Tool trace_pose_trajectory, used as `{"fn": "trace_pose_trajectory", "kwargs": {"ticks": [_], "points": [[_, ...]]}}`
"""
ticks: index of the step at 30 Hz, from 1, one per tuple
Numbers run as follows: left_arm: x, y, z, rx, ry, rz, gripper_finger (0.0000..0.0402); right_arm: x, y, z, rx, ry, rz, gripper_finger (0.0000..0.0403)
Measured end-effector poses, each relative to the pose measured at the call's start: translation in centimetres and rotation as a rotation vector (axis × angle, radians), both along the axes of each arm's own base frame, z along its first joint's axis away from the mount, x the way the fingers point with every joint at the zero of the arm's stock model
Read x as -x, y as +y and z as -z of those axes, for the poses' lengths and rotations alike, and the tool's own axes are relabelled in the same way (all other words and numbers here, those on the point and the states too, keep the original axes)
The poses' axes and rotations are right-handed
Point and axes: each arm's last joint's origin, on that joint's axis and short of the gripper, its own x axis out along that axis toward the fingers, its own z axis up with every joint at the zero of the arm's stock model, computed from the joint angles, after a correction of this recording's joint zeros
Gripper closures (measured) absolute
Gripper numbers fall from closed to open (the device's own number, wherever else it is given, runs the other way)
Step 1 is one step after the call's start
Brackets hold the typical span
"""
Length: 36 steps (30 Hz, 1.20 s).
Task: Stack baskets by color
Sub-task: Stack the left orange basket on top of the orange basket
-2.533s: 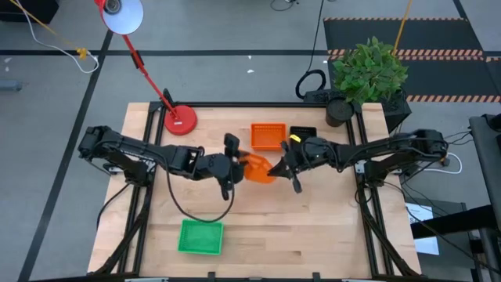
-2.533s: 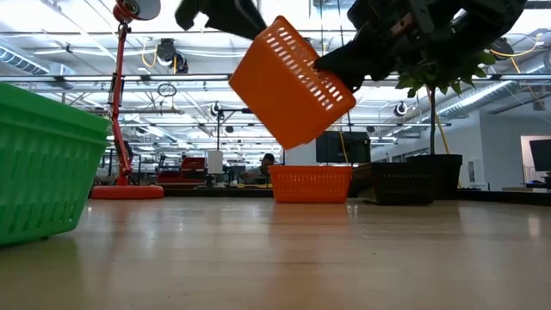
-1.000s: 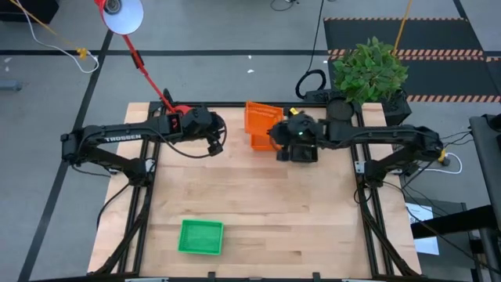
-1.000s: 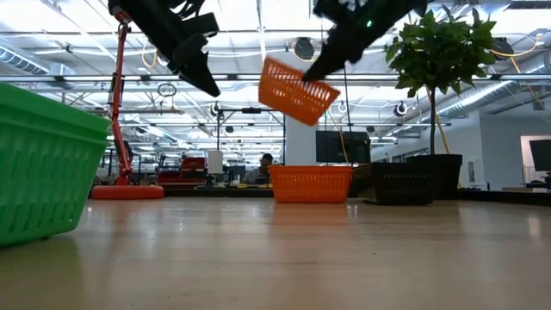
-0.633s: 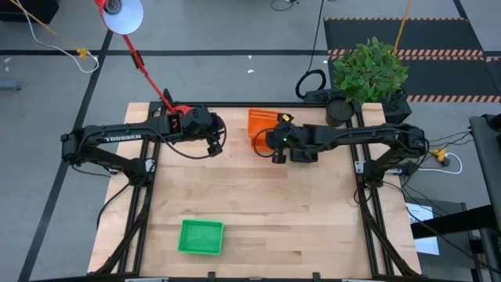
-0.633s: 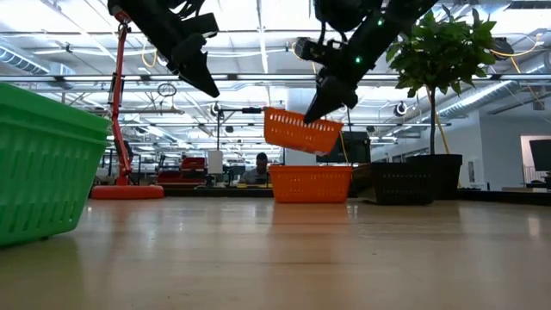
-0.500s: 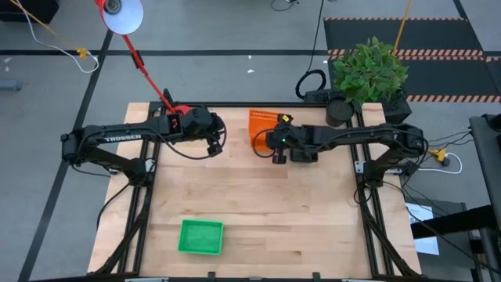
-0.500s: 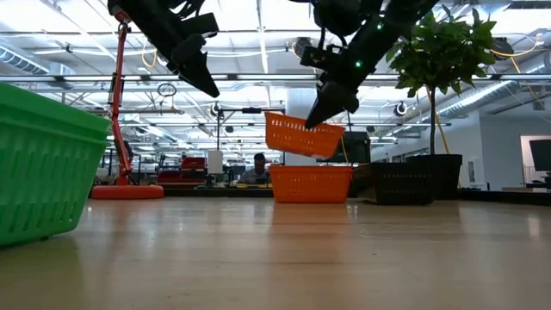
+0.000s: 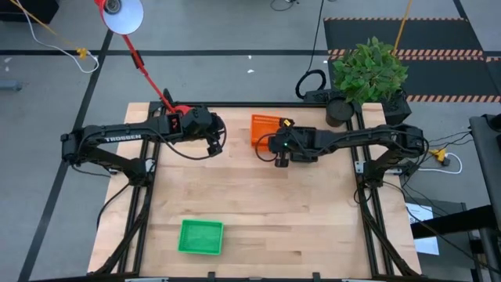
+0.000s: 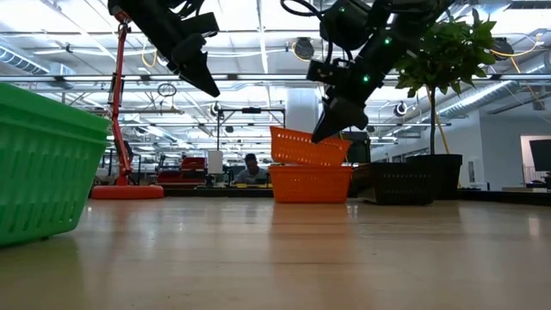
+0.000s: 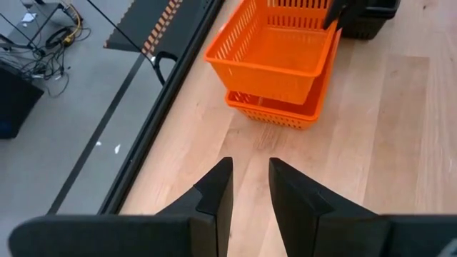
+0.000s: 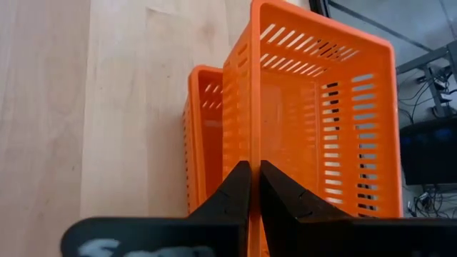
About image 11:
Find black table frame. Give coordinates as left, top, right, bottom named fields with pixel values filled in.
left=96, top=0, right=226, bottom=216

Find black box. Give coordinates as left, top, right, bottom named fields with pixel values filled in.
left=0, top=60, right=46, bottom=140

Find black mat with orange stripe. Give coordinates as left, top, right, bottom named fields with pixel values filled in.
left=103, top=0, right=210, bottom=57

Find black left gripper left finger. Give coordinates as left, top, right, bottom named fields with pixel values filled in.
left=7, top=156, right=235, bottom=257

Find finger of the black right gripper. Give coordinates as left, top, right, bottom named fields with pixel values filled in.
left=337, top=0, right=365, bottom=31
left=323, top=0, right=344, bottom=30

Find tangled black cables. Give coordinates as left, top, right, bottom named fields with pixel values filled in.
left=0, top=0, right=92, bottom=99

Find thin black cord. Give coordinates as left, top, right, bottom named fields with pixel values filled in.
left=85, top=0, right=158, bottom=65

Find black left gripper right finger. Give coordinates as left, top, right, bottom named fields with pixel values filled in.
left=268, top=156, right=457, bottom=257

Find black frame handle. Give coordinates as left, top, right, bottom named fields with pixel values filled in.
left=152, top=51, right=179, bottom=86

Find short yellow cable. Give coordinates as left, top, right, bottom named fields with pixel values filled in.
left=63, top=3, right=84, bottom=46

